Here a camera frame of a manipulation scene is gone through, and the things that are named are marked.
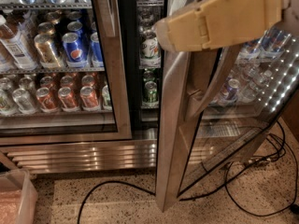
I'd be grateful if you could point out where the gold soda can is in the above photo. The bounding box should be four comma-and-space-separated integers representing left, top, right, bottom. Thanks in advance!
35, 34, 64, 69

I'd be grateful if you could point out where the iced tea bottle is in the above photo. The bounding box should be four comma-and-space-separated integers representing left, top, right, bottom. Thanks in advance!
0, 15, 38, 71

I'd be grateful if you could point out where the blue Pepsi can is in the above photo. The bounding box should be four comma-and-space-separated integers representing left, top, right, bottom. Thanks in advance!
63, 32, 87, 63

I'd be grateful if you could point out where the steel fridge bottom grille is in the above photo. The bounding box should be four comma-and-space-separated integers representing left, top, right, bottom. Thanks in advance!
0, 137, 269, 175

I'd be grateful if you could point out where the red soda can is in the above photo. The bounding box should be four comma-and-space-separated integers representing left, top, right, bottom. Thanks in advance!
58, 87, 79, 111

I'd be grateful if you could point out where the clear plastic storage bin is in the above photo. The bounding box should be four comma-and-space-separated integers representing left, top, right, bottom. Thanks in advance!
0, 170, 38, 224

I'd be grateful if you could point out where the glass fridge door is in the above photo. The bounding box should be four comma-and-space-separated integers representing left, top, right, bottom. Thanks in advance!
156, 0, 298, 211
0, 0, 131, 143

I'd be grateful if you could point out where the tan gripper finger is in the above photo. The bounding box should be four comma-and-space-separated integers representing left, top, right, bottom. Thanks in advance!
155, 0, 282, 52
167, 0, 241, 21

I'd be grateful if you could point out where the black floor cable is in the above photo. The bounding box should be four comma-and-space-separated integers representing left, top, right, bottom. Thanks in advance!
76, 120, 299, 224

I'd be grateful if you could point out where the water bottle white cap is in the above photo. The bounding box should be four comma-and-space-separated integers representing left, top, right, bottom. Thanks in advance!
239, 70, 272, 104

